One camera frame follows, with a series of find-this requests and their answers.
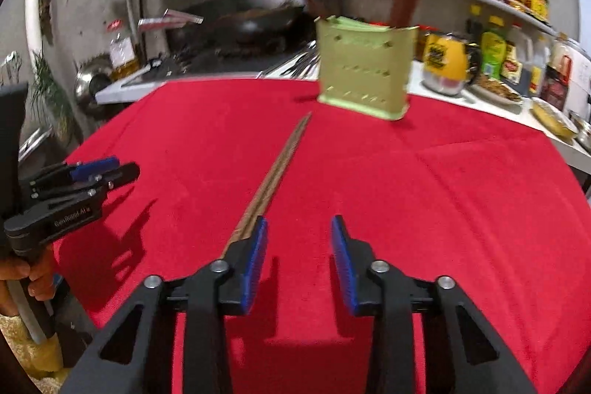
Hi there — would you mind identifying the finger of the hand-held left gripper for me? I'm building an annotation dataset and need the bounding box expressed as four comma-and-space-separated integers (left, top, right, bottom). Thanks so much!
30, 158, 122, 192
30, 162, 140, 210

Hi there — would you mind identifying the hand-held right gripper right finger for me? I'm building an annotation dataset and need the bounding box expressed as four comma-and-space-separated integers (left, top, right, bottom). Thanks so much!
330, 215, 539, 394

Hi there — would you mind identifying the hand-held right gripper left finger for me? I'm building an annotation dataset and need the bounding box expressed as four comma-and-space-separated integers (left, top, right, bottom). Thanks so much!
60, 215, 269, 394

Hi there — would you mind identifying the green plastic chopstick holder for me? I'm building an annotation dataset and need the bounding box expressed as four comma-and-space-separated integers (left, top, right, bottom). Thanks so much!
315, 16, 420, 121

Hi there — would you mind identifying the steel cooking utensils bundle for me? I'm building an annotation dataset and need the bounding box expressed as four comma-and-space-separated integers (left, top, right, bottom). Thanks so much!
277, 42, 321, 78

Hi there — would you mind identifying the person's left hand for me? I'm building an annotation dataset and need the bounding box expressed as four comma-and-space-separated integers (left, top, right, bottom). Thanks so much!
0, 256, 56, 316

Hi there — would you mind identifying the green potted plant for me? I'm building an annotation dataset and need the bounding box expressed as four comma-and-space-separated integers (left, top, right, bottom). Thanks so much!
28, 50, 77, 141

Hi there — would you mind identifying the steel bowl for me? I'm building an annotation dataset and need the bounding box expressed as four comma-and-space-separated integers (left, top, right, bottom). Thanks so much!
74, 61, 114, 111

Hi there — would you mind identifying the red tablecloth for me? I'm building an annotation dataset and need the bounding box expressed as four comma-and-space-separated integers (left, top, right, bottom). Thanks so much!
51, 78, 591, 394

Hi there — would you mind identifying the clear cooking oil bottle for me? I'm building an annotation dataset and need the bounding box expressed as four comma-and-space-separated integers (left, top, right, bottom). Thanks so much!
108, 31, 139, 80

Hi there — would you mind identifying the yellow fluffy towel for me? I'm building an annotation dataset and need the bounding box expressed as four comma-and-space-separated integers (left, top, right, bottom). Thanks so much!
0, 313, 65, 381

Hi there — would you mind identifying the black gas stove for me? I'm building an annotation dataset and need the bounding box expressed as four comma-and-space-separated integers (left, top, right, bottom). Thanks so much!
139, 38, 301, 76

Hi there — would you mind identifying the red white strip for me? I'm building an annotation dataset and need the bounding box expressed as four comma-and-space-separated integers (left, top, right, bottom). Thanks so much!
137, 8, 205, 31

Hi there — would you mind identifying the white pipe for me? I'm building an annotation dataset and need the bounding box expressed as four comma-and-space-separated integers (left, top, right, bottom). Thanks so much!
24, 0, 47, 72

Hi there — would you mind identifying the black wok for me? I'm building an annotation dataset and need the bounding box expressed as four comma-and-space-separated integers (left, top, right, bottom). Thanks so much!
208, 3, 306, 45

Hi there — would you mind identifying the yellow plastic jar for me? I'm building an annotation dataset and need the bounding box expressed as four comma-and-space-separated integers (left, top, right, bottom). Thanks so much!
422, 31, 472, 96

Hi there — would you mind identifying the brown food plate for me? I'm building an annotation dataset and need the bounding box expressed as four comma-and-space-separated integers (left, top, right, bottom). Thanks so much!
473, 75, 523, 105

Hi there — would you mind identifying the yellow food tray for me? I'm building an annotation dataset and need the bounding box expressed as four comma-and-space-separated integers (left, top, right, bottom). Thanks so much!
531, 99, 581, 139

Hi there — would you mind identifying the green label bottle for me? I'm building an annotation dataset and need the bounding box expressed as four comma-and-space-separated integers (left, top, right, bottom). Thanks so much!
480, 18, 509, 79

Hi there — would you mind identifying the cluster of condiment bottles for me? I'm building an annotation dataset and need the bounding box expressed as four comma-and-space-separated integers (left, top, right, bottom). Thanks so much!
471, 4, 591, 113

